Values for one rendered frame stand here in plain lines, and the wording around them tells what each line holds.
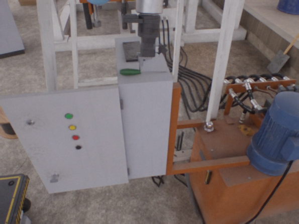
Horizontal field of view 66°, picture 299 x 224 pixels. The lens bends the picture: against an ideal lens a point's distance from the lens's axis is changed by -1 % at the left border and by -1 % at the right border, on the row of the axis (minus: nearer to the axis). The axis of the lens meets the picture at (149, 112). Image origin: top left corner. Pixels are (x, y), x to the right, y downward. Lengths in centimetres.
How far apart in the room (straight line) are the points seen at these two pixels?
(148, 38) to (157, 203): 140
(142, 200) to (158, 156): 84
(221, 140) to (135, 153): 66
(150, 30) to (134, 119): 35
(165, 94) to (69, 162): 53
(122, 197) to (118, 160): 89
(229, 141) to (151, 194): 79
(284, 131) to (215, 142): 44
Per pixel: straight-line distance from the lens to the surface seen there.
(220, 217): 173
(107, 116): 90
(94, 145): 102
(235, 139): 159
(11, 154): 254
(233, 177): 141
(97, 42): 395
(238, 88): 162
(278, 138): 132
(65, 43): 402
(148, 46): 83
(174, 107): 97
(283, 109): 123
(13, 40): 415
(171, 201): 195
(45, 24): 125
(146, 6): 80
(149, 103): 90
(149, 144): 107
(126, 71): 87
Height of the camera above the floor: 172
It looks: 41 degrees down
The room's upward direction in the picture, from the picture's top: straight up
